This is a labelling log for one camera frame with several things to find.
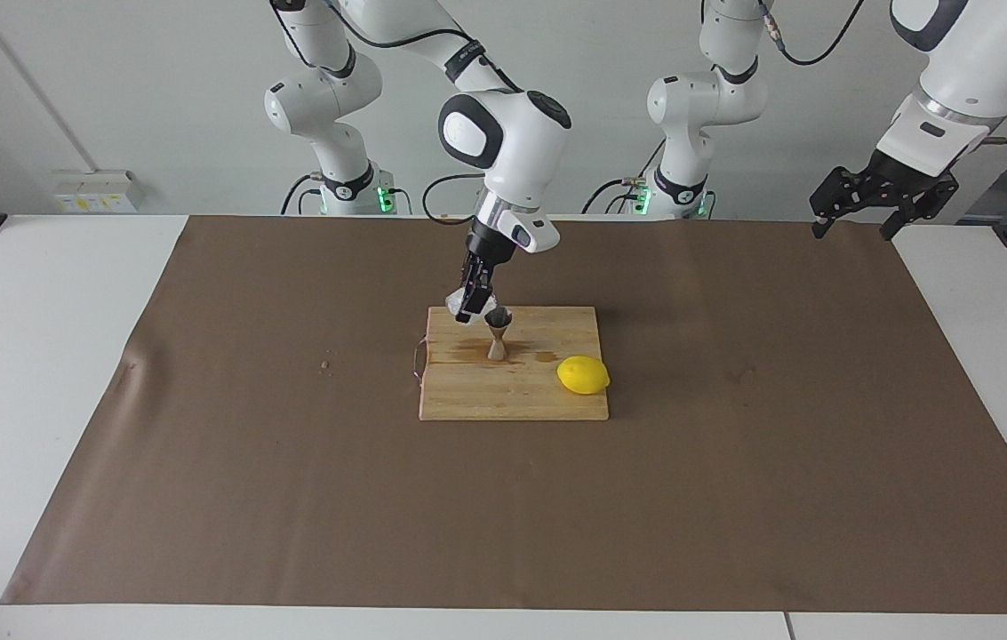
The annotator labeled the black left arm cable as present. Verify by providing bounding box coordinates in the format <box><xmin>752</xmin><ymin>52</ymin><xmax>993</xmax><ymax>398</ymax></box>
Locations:
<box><xmin>756</xmin><ymin>0</ymin><xmax>1007</xmax><ymax>148</ymax></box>

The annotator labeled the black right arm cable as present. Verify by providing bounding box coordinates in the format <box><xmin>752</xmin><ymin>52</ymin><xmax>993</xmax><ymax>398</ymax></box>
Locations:
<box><xmin>272</xmin><ymin>0</ymin><xmax>526</xmax><ymax>225</ymax></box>

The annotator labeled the yellow lemon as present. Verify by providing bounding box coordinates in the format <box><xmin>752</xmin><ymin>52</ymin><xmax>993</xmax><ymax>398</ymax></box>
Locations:
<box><xmin>555</xmin><ymin>354</ymin><xmax>611</xmax><ymax>396</ymax></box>

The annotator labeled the white wall socket box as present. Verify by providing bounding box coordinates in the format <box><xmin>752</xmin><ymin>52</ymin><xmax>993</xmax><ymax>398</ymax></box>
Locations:
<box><xmin>52</xmin><ymin>169</ymin><xmax>141</xmax><ymax>214</ymax></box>

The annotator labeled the black base cable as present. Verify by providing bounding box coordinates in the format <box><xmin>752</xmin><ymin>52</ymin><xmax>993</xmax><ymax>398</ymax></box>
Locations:
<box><xmin>279</xmin><ymin>173</ymin><xmax>326</xmax><ymax>216</ymax></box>
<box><xmin>581</xmin><ymin>133</ymin><xmax>666</xmax><ymax>216</ymax></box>

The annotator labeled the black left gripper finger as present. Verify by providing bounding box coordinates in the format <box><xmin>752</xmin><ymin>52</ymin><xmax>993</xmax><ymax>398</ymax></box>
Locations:
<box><xmin>810</xmin><ymin>165</ymin><xmax>865</xmax><ymax>240</ymax></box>
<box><xmin>878</xmin><ymin>198</ymin><xmax>950</xmax><ymax>242</ymax></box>

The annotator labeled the clear textured glass cup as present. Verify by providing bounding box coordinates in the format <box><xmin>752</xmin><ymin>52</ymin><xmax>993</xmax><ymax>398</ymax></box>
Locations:
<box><xmin>444</xmin><ymin>286</ymin><xmax>500</xmax><ymax>323</ymax></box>

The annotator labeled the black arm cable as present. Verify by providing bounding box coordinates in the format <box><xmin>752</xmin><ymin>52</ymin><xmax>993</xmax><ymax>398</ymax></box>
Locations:
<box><xmin>756</xmin><ymin>0</ymin><xmax>1007</xmax><ymax>148</ymax></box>
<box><xmin>272</xmin><ymin>0</ymin><xmax>526</xmax><ymax>225</ymax></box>

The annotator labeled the steel double jigger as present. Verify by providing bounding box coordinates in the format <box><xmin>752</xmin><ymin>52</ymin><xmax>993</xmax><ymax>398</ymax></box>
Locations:
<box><xmin>484</xmin><ymin>306</ymin><xmax>515</xmax><ymax>362</ymax></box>

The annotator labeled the wooden cutting board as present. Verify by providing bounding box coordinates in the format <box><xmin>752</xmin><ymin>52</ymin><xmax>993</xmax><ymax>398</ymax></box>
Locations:
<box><xmin>419</xmin><ymin>306</ymin><xmax>611</xmax><ymax>422</ymax></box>

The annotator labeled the brown paper table mat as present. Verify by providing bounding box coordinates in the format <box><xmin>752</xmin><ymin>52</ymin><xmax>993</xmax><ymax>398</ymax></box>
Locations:
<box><xmin>1</xmin><ymin>216</ymin><xmax>1007</xmax><ymax>614</ymax></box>

